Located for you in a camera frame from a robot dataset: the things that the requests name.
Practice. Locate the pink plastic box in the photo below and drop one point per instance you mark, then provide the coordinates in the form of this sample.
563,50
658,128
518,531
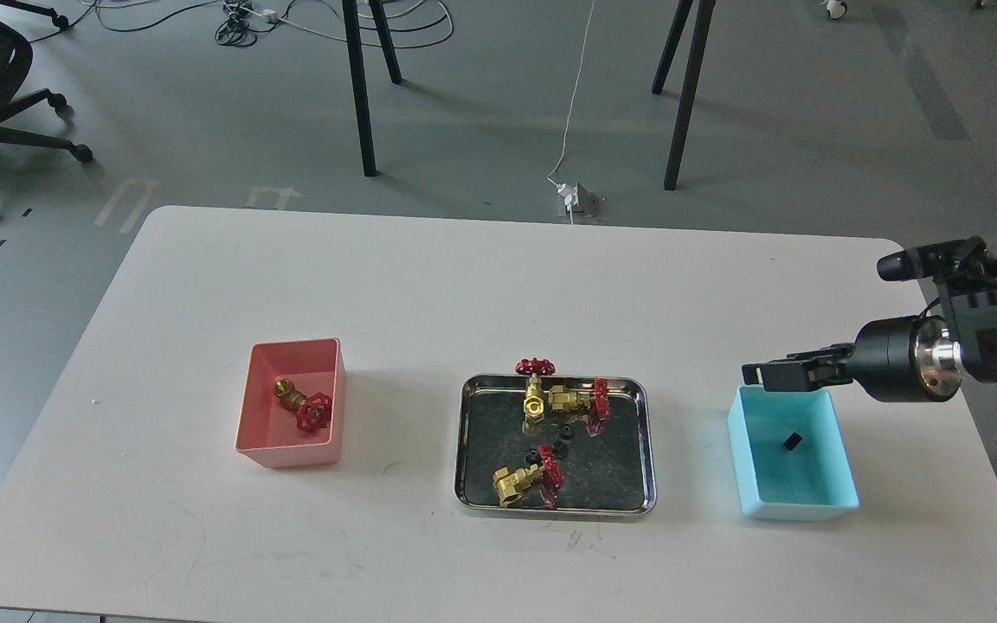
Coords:
266,431

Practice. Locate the black tripod leg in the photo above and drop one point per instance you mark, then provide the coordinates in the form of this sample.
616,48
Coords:
674,35
384,35
354,44
698,44

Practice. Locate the brass valve front red handle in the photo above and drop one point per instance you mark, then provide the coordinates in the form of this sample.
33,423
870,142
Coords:
512,485

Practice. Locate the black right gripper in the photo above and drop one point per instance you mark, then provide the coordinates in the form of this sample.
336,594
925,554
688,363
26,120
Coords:
805,371

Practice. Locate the brass valve lying red handle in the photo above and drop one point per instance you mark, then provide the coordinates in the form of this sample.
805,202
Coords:
576,406

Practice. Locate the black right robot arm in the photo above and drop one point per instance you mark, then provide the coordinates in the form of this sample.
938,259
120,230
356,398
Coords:
917,358

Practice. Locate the white power adapter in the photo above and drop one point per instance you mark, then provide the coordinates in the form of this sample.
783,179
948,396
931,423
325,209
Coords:
580,205

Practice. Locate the blue plastic box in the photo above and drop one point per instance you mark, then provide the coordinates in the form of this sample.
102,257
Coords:
812,483

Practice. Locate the brass valve red handle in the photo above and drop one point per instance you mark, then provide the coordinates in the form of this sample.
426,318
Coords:
576,406
311,413
534,402
512,485

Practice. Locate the stainless steel tray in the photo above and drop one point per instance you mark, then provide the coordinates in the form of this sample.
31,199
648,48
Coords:
609,468

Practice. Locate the brass valve upright red handle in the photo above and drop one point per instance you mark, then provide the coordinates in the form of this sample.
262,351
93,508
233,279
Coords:
534,402

